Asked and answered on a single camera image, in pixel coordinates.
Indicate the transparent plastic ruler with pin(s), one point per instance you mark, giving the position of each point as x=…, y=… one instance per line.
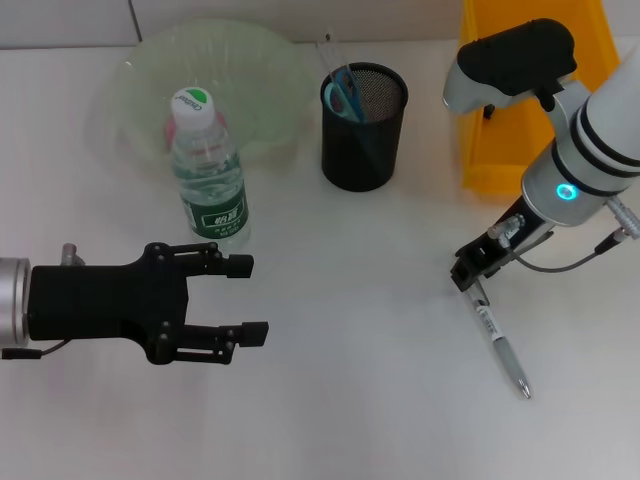
x=337, y=60

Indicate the black mesh pen holder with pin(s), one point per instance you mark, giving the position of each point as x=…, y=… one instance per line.
x=362, y=155

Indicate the pink toy peach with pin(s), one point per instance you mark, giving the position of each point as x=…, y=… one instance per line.
x=170, y=134

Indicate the clear water bottle green label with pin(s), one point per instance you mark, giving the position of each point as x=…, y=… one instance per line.
x=212, y=190

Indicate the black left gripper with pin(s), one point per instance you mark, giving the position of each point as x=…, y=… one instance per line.
x=105, y=300

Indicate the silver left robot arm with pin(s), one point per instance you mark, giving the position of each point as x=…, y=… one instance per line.
x=14, y=300

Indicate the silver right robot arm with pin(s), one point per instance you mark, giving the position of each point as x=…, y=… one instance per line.
x=585, y=160

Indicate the green plastic wrapper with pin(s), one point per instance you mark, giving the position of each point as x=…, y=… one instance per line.
x=489, y=111

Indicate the grey clear ballpoint pen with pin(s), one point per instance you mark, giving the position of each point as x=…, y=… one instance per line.
x=500, y=340

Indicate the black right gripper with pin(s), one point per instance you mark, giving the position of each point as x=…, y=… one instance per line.
x=505, y=245

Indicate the translucent green fruit bowl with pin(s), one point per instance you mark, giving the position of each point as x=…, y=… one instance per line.
x=250, y=75

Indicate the yellow plastic bin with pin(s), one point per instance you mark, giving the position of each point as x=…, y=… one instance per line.
x=500, y=150

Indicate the blue scissors with sheath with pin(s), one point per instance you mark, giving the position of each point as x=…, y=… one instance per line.
x=345, y=100

